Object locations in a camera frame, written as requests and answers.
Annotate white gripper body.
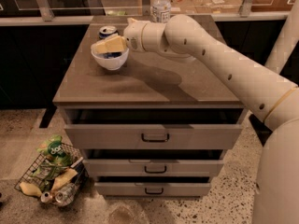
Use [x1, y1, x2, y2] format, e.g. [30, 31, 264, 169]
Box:
[123, 18, 150, 52]

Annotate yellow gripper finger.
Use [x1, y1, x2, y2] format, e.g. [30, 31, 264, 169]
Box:
[92, 35, 127, 54]

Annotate blue pepsi can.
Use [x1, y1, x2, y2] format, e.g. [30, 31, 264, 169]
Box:
[98, 26, 120, 59]

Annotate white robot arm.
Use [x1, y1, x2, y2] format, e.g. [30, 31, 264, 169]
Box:
[91, 1, 299, 224]

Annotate white ceramic bowl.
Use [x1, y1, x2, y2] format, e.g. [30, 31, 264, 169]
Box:
[91, 44, 129, 71]

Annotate silver can in basket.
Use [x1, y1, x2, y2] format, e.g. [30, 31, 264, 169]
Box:
[55, 183, 77, 206]

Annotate clear plastic water bottle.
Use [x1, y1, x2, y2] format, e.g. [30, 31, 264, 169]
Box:
[151, 0, 171, 23]

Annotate top grey drawer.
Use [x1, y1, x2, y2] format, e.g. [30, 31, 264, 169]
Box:
[64, 107, 245, 150]

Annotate grey drawer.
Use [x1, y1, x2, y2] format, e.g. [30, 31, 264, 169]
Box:
[64, 107, 245, 150]
[83, 149, 223, 177]
[94, 176, 211, 197]

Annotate grey drawer cabinet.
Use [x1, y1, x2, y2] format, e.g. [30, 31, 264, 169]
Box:
[52, 14, 255, 200]

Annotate green snack bag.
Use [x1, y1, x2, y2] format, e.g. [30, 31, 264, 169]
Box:
[37, 135, 72, 166]

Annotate middle grey drawer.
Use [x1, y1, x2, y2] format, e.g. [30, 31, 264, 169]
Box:
[83, 149, 223, 177]

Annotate yellow chip bag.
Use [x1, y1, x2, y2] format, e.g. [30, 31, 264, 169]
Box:
[51, 168, 78, 191]

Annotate bottom grey drawer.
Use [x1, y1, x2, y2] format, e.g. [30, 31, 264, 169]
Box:
[94, 176, 211, 197]

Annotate black wire basket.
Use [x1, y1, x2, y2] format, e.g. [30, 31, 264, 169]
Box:
[15, 143, 88, 206]

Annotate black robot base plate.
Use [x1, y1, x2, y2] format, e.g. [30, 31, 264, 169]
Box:
[249, 114, 270, 146]

